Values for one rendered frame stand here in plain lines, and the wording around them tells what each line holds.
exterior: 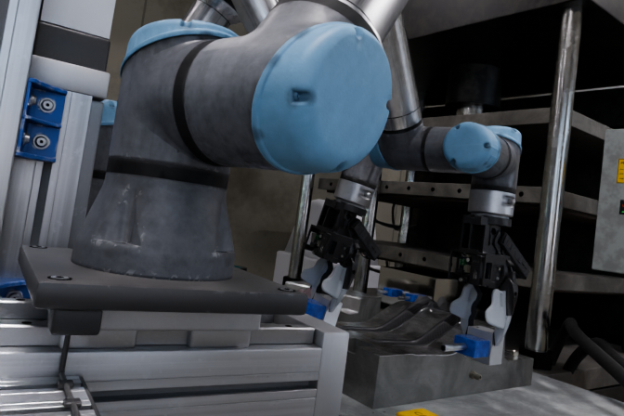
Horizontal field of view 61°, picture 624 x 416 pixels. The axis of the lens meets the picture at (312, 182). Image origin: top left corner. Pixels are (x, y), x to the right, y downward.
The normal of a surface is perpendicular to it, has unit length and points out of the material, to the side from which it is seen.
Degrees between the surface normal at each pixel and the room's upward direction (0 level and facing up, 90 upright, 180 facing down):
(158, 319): 90
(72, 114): 90
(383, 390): 90
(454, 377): 90
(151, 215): 73
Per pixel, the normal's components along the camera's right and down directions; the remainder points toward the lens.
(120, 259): -0.08, -0.08
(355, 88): 0.74, 0.17
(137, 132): -0.30, -0.10
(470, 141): -0.58, -0.14
